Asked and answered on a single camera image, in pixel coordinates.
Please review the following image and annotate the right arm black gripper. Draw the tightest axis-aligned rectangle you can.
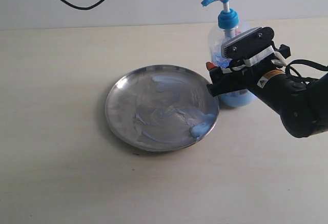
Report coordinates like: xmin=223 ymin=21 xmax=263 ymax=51
xmin=206 ymin=62 xmax=286 ymax=97

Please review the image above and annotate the blue pump soap bottle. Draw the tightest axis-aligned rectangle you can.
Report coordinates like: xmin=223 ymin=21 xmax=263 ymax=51
xmin=208 ymin=0 xmax=256 ymax=108

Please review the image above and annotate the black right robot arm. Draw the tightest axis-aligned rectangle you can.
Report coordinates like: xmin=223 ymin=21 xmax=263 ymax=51
xmin=206 ymin=62 xmax=327 ymax=138

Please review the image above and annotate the round stainless steel plate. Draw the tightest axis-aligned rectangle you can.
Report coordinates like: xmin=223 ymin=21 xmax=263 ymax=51
xmin=105 ymin=65 xmax=219 ymax=153

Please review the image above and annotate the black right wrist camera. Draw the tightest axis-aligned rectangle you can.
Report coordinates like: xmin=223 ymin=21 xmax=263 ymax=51
xmin=221 ymin=27 xmax=291 ymax=68

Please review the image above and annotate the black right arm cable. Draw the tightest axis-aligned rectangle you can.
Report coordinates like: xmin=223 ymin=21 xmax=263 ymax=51
xmin=284 ymin=59 xmax=328 ymax=84

